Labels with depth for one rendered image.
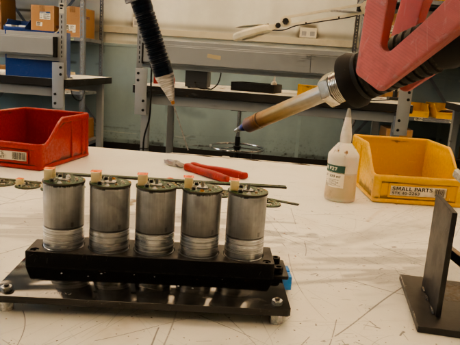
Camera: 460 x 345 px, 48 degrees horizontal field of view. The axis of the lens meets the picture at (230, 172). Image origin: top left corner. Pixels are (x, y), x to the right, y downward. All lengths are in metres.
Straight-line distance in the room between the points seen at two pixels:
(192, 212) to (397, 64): 0.16
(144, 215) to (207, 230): 0.04
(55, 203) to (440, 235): 0.23
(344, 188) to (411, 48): 0.37
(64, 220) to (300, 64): 2.30
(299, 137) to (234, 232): 4.43
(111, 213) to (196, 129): 4.49
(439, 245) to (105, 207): 0.20
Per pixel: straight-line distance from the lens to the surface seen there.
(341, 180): 0.56
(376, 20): 0.21
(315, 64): 2.57
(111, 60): 4.96
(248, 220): 0.31
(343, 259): 0.40
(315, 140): 4.74
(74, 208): 0.32
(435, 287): 0.33
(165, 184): 0.32
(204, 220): 0.31
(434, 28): 0.20
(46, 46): 2.85
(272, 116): 0.26
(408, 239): 0.47
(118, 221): 0.32
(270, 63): 2.57
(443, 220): 0.32
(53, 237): 0.33
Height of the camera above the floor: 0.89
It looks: 12 degrees down
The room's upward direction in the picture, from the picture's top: 4 degrees clockwise
